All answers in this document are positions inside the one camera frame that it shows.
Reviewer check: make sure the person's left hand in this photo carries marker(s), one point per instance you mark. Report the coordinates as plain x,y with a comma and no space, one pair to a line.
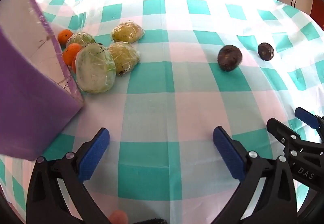
119,217

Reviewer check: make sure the teal checkered tablecloth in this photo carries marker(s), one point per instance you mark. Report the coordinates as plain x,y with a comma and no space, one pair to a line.
157,102

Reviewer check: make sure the orange mandarin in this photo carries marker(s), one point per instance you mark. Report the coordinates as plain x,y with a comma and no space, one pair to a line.
73,65
70,54
64,36

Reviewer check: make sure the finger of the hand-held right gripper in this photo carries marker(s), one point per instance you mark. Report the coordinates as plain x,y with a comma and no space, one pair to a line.
306,115
279,129

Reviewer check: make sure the wrapped yellow-green mango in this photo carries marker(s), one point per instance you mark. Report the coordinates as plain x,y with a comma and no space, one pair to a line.
125,57
127,32

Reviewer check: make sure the purple cardboard box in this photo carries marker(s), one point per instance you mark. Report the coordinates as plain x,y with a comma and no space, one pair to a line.
30,92

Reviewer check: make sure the large wrapped pale green melon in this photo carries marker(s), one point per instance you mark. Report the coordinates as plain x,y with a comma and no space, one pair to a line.
95,71

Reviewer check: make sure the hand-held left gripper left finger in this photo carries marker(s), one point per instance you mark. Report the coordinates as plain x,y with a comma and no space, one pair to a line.
94,154

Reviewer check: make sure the small wrapped green fruit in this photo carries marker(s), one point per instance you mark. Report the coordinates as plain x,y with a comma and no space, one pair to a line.
80,39

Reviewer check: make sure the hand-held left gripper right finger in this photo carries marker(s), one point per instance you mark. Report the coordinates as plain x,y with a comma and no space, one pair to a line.
227,154

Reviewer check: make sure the dark brown avocado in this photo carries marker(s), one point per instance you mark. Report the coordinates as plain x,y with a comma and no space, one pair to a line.
265,51
229,58

